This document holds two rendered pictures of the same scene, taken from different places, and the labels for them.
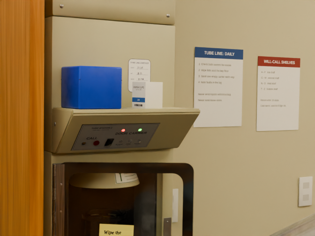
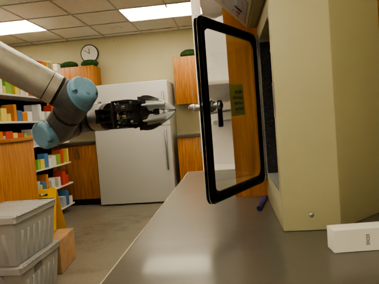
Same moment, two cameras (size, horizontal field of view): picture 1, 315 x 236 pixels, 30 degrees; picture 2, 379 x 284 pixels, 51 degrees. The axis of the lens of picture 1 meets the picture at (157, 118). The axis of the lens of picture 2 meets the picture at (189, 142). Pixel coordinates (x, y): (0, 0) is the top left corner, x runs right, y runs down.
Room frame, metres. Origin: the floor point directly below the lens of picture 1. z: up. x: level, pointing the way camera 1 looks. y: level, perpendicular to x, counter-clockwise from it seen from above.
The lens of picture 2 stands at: (1.78, -0.75, 1.17)
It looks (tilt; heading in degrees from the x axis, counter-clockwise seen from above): 3 degrees down; 127
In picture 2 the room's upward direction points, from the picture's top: 4 degrees counter-clockwise
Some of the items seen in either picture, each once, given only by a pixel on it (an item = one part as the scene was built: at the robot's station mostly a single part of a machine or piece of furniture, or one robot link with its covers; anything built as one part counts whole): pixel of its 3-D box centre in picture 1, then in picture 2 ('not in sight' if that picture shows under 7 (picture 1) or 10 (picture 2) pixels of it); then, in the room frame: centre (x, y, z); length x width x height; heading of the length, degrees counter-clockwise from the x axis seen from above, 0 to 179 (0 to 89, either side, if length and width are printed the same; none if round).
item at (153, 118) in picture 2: not in sight; (156, 118); (1.13, -0.02, 1.19); 0.09 x 0.06 x 0.03; 4
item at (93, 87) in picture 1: (91, 87); not in sight; (1.28, 0.14, 1.56); 0.10 x 0.10 x 0.09; 31
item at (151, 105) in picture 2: not in sight; (155, 105); (1.13, -0.02, 1.22); 0.09 x 0.06 x 0.03; 4
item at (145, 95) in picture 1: (147, 94); not in sight; (1.35, 0.02, 1.54); 0.05 x 0.05 x 0.06; 39
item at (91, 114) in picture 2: not in sight; (102, 115); (0.94, -0.03, 1.20); 0.08 x 0.05 x 0.08; 94
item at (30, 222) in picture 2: not in sight; (12, 230); (-0.92, 0.65, 0.49); 0.60 x 0.42 x 0.33; 121
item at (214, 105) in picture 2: not in sight; (217, 113); (1.32, -0.04, 1.18); 0.02 x 0.02 x 0.06; 4
